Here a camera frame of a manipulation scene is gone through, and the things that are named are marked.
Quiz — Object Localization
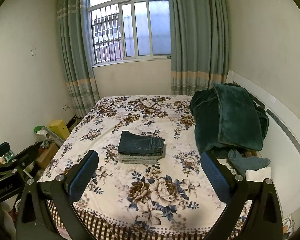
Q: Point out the dark blue denim jeans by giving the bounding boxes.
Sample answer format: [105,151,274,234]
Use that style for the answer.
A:
[118,131,165,156]

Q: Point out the brown cardboard box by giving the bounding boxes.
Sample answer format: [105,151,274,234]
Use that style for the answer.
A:
[36,143,58,170]

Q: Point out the white pillow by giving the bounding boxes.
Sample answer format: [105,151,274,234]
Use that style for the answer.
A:
[245,167,271,183]

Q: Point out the grey-blue cloth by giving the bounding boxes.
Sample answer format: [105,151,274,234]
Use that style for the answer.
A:
[228,150,270,178]

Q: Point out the yellow box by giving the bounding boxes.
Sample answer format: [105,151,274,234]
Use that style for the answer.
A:
[48,119,70,140]

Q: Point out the white headboard with grey stripe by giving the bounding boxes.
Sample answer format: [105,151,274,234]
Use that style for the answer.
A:
[226,70,300,217]

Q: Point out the dark green plush blanket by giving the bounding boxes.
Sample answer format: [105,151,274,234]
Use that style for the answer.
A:
[190,83,269,155]

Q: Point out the folded grey garment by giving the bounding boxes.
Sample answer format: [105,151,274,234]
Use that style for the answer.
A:
[118,146,165,165]

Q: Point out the left grey-green curtain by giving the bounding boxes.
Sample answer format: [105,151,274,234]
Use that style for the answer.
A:
[57,0,100,118]

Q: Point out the grey-green curtain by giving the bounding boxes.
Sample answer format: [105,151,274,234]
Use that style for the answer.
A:
[57,0,100,118]
[169,0,230,95]

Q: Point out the floral bedspread on bed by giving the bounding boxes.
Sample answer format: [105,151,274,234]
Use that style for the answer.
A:
[41,95,225,239]

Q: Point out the right grey-green curtain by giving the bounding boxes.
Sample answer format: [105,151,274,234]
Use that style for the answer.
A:
[169,0,230,95]

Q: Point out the white wall switch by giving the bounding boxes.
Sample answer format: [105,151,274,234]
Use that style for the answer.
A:
[31,49,37,56]

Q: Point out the window with white frame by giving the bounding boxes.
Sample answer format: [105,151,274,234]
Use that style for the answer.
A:
[87,0,171,66]

